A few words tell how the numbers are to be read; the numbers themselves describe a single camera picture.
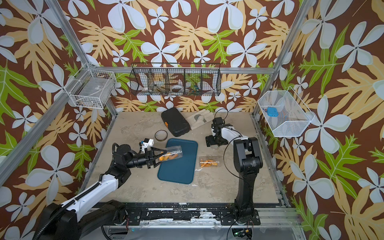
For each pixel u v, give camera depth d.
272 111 0.86
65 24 0.73
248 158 0.55
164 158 0.72
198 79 0.97
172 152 0.72
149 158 0.65
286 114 0.83
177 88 0.99
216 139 0.86
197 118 1.15
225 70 0.95
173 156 0.72
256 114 1.23
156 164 0.72
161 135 1.07
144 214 0.75
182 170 0.90
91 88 0.86
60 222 0.39
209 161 0.91
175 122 1.05
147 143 0.73
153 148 0.68
